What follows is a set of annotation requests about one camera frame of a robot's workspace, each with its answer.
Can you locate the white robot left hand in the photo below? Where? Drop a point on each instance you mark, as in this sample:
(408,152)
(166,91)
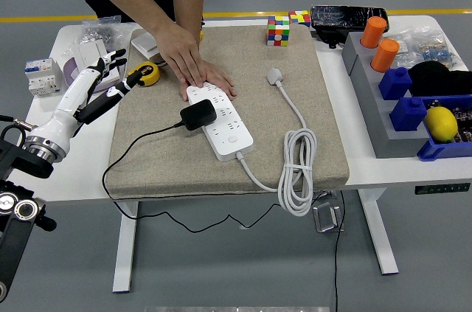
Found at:
(70,102)

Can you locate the person's left hand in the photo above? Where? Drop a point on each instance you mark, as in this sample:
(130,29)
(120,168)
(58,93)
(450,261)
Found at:
(219,79)

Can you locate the person's right hand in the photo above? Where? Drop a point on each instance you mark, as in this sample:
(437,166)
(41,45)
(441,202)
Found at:
(180,50)

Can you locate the black plug adapter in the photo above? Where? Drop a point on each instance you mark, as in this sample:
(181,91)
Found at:
(199,114)

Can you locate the white power strip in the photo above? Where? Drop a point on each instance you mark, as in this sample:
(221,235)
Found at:
(228,146)

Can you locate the small yellow black tool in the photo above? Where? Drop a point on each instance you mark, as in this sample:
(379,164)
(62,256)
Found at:
(201,35)

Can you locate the purple bowl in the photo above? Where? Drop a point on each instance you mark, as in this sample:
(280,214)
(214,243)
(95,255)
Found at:
(68,68)

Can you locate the yellow tape measure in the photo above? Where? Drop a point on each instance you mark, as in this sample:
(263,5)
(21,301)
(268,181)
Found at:
(149,70)

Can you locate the white circuit breaker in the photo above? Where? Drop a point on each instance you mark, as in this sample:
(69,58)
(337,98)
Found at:
(38,76)

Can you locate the grey-brown mat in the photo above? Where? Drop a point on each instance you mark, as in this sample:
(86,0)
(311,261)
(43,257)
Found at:
(258,120)

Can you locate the clear bag of metal parts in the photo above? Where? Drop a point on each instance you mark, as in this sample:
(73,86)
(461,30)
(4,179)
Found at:
(97,31)

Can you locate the large Rubik's cube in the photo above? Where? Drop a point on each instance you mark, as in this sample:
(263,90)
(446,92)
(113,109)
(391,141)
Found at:
(278,31)

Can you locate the small Rubik's cube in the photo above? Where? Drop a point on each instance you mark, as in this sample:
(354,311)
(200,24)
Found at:
(300,17)

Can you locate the black wrapped box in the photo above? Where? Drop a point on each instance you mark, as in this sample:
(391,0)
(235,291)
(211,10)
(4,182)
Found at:
(339,18)

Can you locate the grey stepped block holder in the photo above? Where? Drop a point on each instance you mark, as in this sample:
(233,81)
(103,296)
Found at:
(368,79)

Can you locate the white table leg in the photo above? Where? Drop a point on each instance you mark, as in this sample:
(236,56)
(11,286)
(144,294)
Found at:
(125,253)
(380,238)

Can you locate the orange cylinder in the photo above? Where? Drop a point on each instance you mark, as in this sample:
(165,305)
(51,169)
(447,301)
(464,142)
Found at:
(373,31)
(384,55)

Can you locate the blue block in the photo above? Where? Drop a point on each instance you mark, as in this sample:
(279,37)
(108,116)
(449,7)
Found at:
(407,114)
(394,83)

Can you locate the clear bag of components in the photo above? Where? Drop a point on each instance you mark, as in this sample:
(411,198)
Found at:
(427,48)

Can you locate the black cloth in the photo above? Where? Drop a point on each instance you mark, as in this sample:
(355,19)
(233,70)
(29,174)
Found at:
(435,77)

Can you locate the yellow lemon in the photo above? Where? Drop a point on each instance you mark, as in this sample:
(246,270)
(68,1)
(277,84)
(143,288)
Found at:
(440,124)

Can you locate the blue plastic bin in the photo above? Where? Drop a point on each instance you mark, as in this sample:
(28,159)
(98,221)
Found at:
(442,149)

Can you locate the black table control panel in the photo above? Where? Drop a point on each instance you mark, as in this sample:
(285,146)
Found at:
(442,189)

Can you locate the dark circuit boards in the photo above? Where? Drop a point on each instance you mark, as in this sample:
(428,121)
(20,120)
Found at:
(465,116)

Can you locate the white square wall switch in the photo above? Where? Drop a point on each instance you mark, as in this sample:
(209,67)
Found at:
(144,43)

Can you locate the white wall socket panel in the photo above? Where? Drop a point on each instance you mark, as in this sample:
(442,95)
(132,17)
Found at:
(112,77)

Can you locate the white switch panel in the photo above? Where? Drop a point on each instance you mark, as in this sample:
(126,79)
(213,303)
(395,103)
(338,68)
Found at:
(86,52)

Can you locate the clear acrylic bracket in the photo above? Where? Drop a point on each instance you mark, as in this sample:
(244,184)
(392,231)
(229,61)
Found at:
(326,218)

